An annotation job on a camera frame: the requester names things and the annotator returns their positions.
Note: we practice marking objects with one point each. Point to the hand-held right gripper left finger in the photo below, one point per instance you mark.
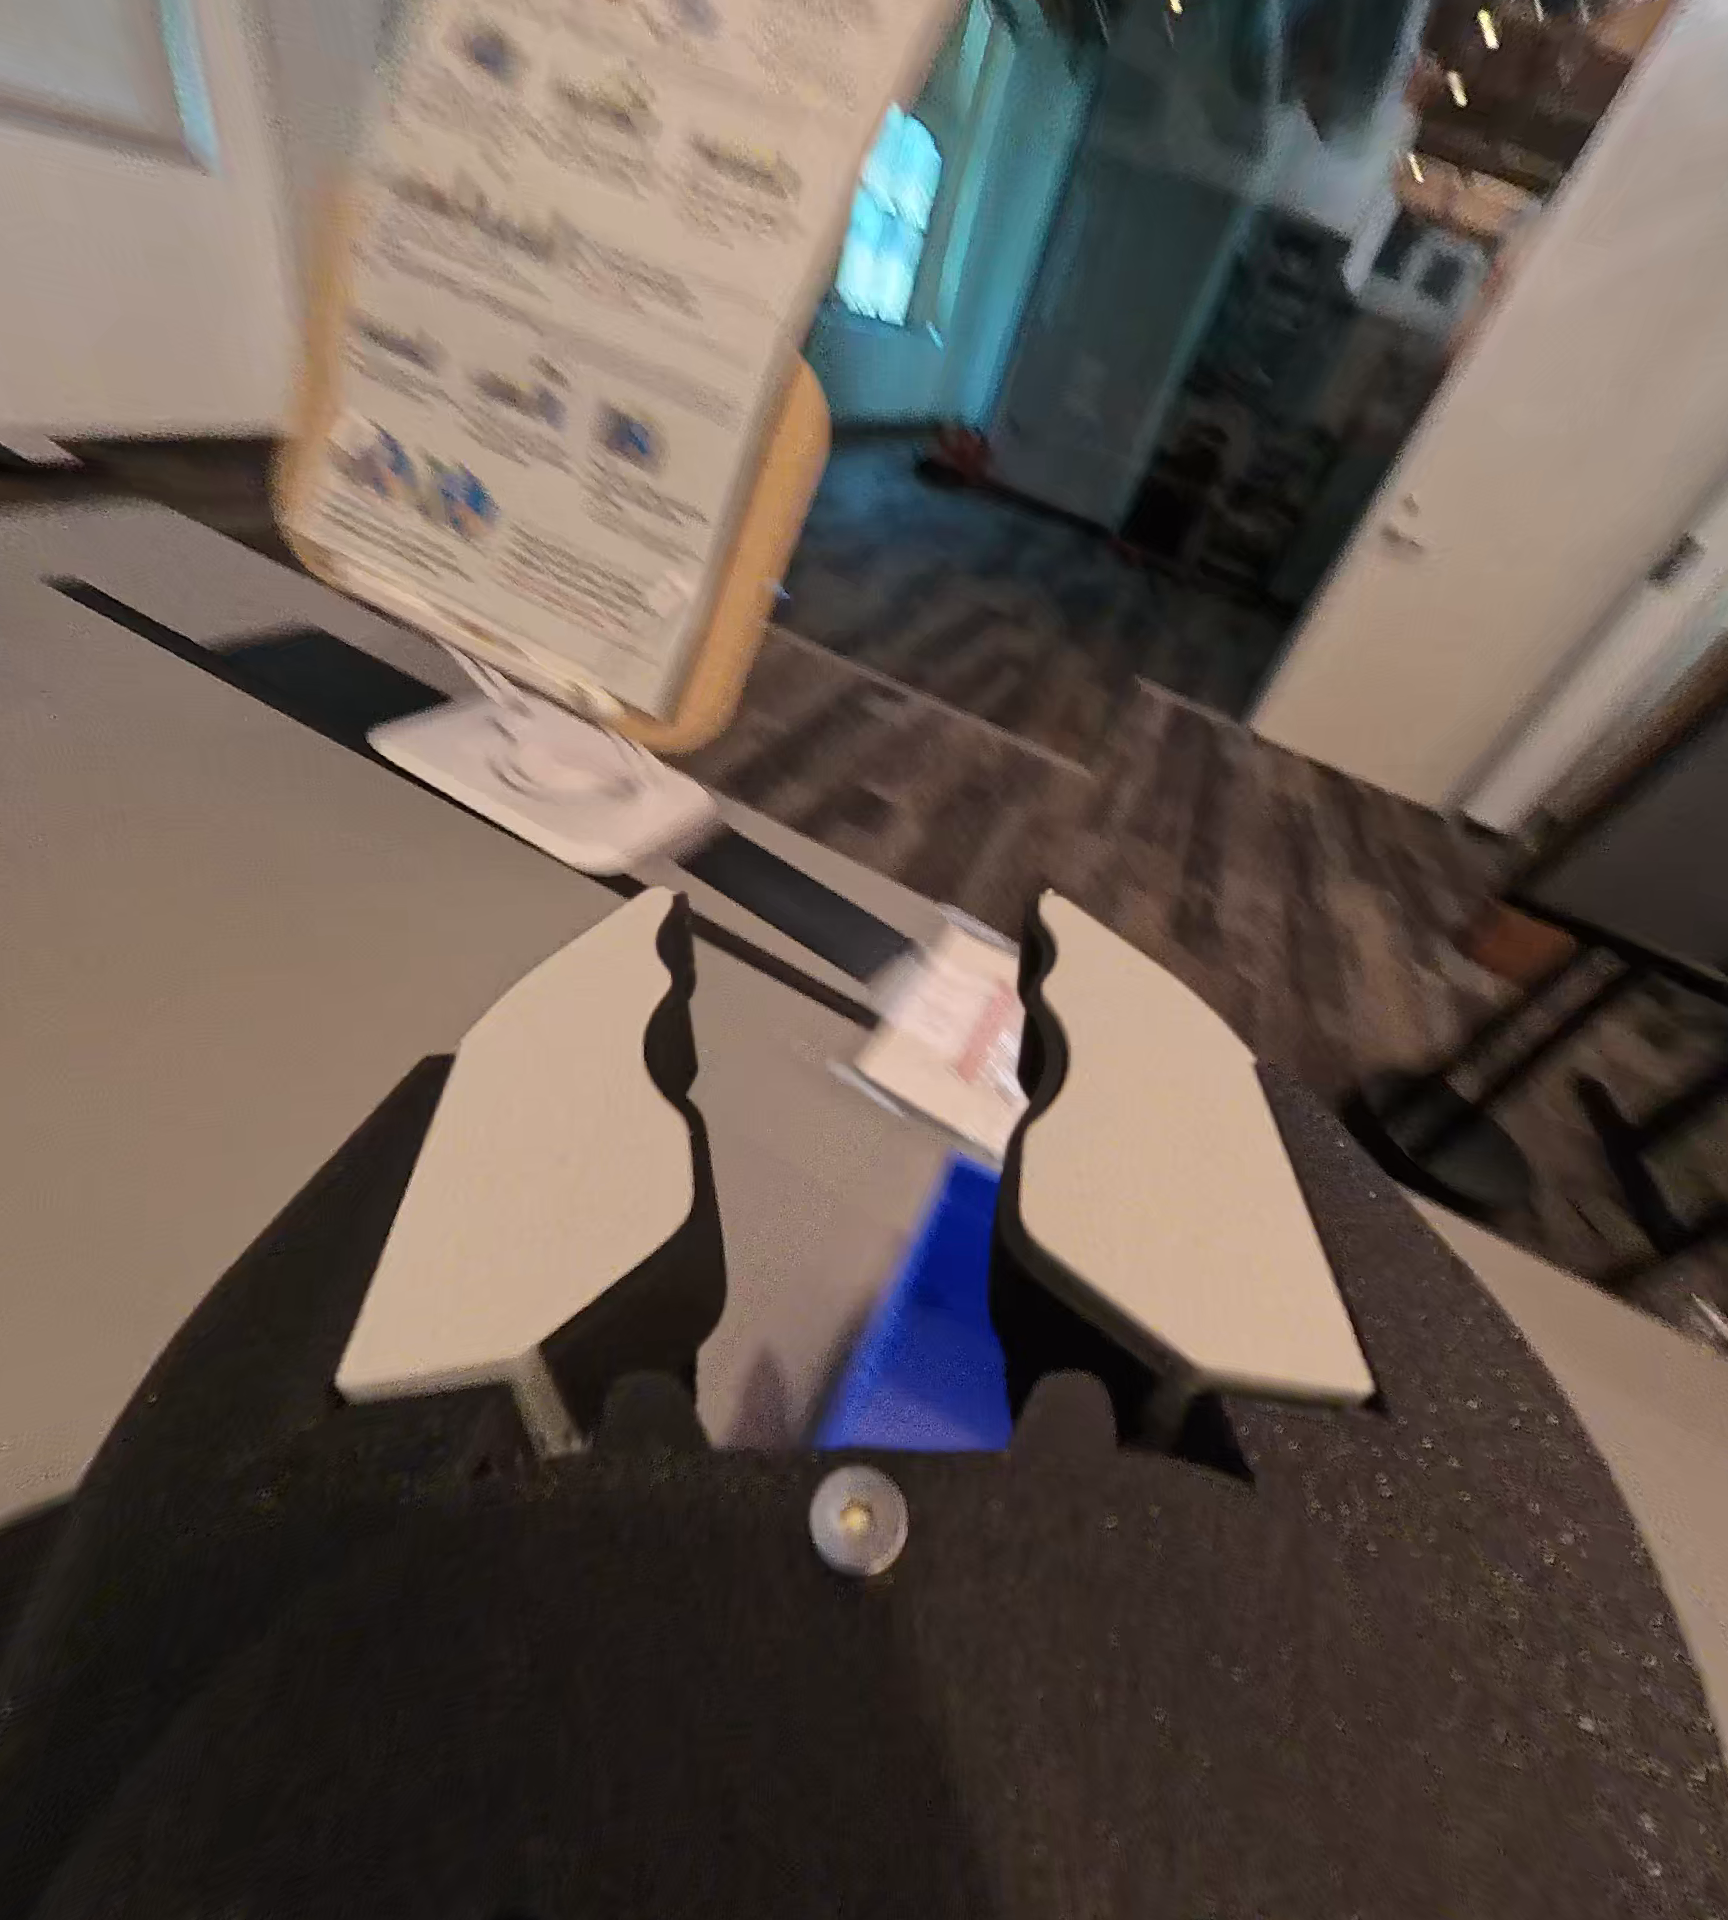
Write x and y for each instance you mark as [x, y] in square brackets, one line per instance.
[535, 1200]

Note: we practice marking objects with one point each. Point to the laminated paper sheet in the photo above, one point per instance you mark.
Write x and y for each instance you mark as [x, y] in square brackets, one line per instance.
[939, 1033]

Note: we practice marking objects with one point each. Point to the white framed glass window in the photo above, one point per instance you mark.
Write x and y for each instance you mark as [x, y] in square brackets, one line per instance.
[23, 58]

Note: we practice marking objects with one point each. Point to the blue plastic bin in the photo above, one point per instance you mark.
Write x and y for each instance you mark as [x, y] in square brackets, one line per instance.
[924, 1321]

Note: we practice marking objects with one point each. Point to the wooden board document stand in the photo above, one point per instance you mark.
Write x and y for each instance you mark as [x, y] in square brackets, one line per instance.
[772, 526]

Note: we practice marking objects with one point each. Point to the printed instruction sheet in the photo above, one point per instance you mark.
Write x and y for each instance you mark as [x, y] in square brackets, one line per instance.
[581, 300]

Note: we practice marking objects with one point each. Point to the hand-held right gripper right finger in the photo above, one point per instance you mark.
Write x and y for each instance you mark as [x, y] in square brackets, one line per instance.
[1179, 1200]

